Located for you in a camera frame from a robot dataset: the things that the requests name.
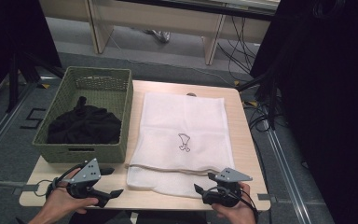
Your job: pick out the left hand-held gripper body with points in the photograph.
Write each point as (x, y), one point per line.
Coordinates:
(85, 174)

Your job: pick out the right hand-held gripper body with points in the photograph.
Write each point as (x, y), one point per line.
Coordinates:
(225, 194)

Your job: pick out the black garment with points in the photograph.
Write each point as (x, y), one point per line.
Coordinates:
(85, 126)

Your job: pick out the white mesh laundry bag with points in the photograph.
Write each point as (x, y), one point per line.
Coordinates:
(180, 118)

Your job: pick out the green woven basket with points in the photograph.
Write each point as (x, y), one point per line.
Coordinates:
(105, 93)

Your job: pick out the person's right hand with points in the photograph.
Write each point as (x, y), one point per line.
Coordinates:
(242, 213)

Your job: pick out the person's left hand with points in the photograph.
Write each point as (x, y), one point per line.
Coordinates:
(62, 202)

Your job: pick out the grey tape strip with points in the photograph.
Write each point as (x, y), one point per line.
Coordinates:
(263, 197)
(28, 188)

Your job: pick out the small dark round object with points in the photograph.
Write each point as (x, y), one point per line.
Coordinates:
(191, 94)

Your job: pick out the black metal stand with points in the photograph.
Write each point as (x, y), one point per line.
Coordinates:
(13, 81)
(272, 99)

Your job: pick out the black curtain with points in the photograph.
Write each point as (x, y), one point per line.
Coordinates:
(12, 34)
(329, 102)

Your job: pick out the light wooden desk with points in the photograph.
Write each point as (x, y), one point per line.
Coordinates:
(155, 17)

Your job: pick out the metal floor rail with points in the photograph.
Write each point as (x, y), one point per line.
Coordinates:
(287, 174)
(0, 130)

